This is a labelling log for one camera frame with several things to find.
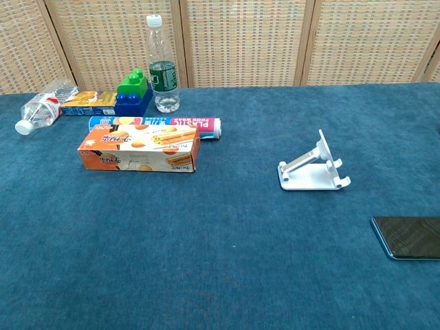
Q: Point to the yellow and blue small box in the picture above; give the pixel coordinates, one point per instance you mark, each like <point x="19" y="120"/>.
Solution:
<point x="89" y="102"/>

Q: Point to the dark smartphone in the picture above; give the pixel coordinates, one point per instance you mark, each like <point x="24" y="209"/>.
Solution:
<point x="409" y="237"/>

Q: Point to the woven rattan folding screen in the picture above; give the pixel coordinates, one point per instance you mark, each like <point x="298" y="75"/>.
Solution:
<point x="240" y="41"/>

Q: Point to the green toy building block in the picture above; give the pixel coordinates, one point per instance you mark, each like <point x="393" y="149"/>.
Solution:
<point x="132" y="82"/>

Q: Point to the white folding phone stand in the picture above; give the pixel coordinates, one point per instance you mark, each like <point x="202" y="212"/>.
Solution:
<point x="309" y="175"/>

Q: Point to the blue table cloth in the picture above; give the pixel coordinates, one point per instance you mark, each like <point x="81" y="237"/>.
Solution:
<point x="206" y="240"/>

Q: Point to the plastic wrap roll box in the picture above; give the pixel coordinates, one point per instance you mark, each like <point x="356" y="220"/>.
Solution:
<point x="192" y="123"/>

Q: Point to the blue toy building block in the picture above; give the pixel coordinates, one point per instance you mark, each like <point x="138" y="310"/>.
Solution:
<point x="135" y="103"/>

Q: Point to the orange biscuit box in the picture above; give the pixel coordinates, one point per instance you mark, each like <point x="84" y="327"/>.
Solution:
<point x="137" y="149"/>

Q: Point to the lying clear bottle red label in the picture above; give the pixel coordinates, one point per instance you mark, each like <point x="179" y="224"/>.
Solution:
<point x="41" y="108"/>

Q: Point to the upright clear bottle green label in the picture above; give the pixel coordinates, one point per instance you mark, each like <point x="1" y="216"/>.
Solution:
<point x="162" y="68"/>

